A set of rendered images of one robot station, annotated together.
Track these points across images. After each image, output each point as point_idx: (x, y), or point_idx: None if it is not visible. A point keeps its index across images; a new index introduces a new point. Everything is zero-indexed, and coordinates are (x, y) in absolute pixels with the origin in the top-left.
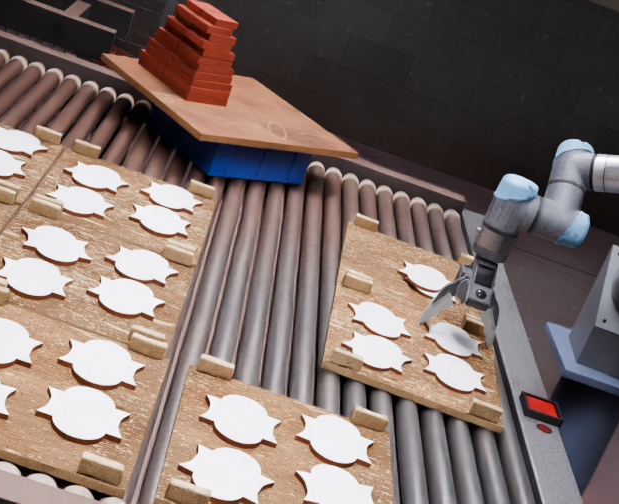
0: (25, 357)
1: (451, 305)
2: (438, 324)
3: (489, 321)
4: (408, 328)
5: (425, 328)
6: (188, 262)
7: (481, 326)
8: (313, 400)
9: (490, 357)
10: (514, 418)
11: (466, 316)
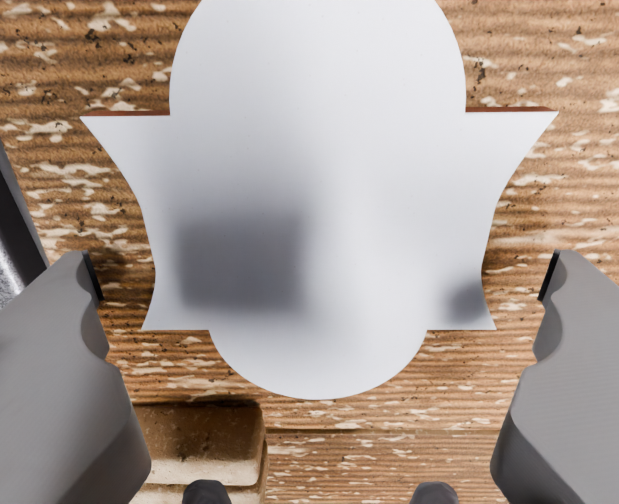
0: None
1: (519, 416)
2: (406, 349)
3: (13, 395)
4: None
5: (482, 278)
6: None
7: (164, 452)
8: None
9: (57, 214)
10: None
11: (254, 488)
